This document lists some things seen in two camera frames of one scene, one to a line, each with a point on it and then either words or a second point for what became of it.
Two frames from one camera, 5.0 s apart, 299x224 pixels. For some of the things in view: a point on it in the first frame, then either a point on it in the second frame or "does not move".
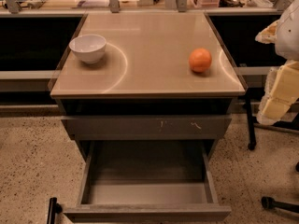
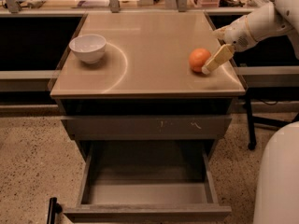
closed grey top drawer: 146,127 does not move
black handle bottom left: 53,208 does not move
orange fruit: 200,60 does not move
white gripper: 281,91 → 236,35
